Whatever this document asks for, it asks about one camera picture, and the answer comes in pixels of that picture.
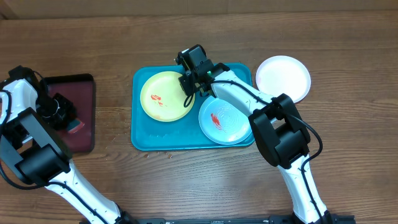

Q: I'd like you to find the yellow-green plate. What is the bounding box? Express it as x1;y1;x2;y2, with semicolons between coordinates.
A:
140;71;195;122

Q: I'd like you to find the teal plastic serving tray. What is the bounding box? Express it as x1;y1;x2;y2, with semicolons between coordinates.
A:
131;65;252;151

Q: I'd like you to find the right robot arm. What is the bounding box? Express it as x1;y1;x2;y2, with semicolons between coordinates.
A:
175;45;333;223

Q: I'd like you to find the green and red sponge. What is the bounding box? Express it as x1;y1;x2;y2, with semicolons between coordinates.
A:
67;119;85;134

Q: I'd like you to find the dark red black-rimmed tray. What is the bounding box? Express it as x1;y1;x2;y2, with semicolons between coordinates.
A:
40;73;96;153

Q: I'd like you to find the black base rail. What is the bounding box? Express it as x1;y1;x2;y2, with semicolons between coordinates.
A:
114;214;356;224

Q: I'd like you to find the white plate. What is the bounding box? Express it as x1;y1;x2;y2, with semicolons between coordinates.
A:
256;55;312;103

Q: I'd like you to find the light blue plate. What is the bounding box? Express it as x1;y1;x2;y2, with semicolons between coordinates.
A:
198;96;254;147

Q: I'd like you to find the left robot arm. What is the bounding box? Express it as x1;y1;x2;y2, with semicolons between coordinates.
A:
1;65;137;223

